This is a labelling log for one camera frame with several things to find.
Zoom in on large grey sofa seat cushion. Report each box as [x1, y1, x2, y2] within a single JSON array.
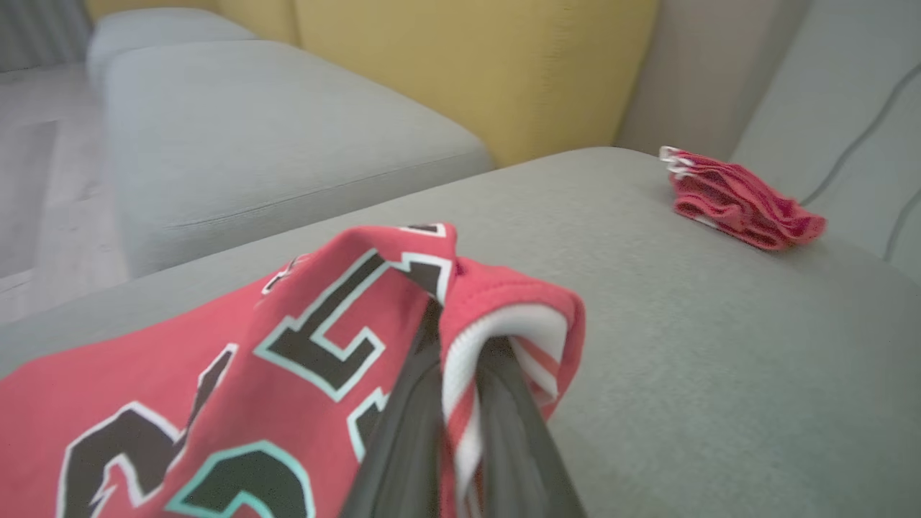
[[0, 146, 921, 518]]

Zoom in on large yellow sofa back cushion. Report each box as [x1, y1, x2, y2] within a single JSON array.
[[291, 0, 660, 170]]

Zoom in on red basketball jersey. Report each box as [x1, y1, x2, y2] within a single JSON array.
[[0, 222, 587, 518]]

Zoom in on small yellow sofa back cushion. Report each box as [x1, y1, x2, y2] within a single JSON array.
[[85, 0, 220, 21], [216, 0, 301, 45]]

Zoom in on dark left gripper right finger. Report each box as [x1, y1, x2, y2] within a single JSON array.
[[478, 336, 588, 518]]

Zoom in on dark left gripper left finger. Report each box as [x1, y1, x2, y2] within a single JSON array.
[[338, 299, 444, 518]]

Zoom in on red basketball shorts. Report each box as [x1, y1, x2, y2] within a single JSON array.
[[658, 145, 828, 251]]

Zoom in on grey pleated curtain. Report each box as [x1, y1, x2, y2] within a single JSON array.
[[0, 0, 93, 73]]

